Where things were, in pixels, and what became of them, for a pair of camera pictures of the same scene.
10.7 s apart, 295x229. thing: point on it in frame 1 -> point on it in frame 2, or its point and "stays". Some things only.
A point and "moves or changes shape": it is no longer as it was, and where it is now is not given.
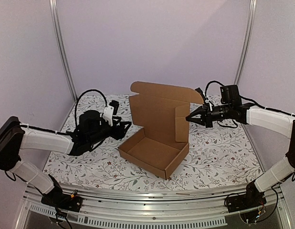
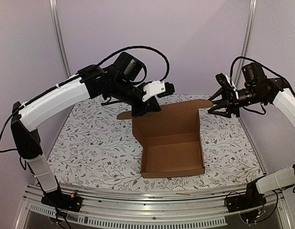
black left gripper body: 98,136 -> 136,110
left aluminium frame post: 53,7 stays
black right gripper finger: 200,110 -> 217,94
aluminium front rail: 109,208 stays
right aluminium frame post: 251,17 stays
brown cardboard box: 163,111 moves or changes shape
